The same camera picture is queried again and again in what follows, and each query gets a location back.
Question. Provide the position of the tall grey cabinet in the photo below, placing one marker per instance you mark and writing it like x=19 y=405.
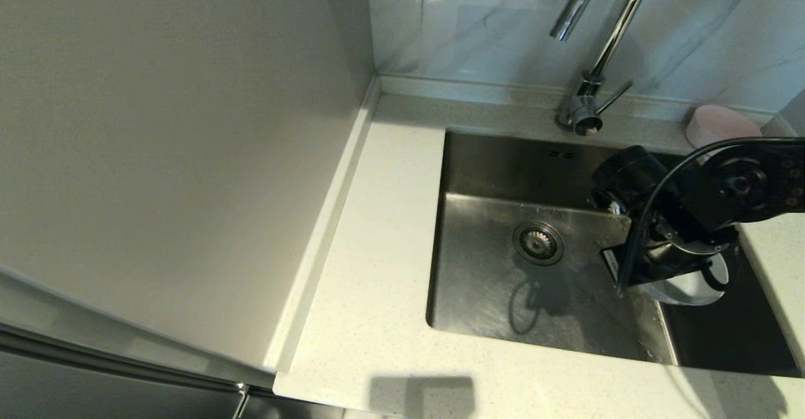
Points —
x=157 y=155

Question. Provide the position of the chrome gooseneck faucet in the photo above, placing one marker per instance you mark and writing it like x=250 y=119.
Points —
x=582 y=114

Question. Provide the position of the stainless steel sink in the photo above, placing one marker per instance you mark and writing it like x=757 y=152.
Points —
x=478 y=280

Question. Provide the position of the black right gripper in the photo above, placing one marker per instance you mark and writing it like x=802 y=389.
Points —
x=629 y=173

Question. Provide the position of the round metal sink drain strainer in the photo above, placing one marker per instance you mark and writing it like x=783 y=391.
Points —
x=538 y=243

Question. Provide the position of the pink round bowl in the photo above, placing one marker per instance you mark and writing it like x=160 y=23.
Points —
x=717 y=123

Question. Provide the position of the pale round bowl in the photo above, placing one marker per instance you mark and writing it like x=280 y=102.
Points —
x=685 y=294

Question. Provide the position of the grey under-counter cabinet front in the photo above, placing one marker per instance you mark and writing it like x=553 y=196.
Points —
x=289 y=409

